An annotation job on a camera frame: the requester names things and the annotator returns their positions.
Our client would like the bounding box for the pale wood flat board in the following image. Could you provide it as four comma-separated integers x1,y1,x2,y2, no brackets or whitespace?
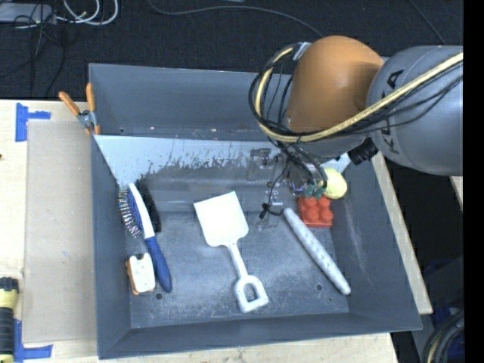
21,119,100,344

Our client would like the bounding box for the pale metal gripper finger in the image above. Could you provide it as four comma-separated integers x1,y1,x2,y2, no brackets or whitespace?
247,147,273,183
258,189,284,231

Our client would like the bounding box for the white and orange toy sandwich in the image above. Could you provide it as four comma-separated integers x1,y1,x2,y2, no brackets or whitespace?
125,252,157,296

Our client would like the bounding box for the red toy building brick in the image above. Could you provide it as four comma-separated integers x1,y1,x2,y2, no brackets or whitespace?
296,195,335,228

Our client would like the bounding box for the blue and white hairbrush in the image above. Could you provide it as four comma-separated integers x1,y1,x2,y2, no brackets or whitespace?
116,179,174,294

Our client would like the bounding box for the yellow-green toy fruit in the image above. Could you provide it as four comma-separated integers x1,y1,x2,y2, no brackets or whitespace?
320,166,349,200

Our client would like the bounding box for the white toy shovel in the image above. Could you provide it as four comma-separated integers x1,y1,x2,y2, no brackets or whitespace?
193,191,270,315

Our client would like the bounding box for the grey metal bin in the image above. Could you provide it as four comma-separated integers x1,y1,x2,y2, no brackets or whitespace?
87,63,424,359

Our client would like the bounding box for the white speckled rolling pin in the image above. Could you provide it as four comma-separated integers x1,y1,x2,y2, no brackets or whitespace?
283,206,352,296

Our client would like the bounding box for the black cylinder on white bracket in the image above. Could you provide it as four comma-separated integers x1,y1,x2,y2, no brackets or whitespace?
327,138,380,175

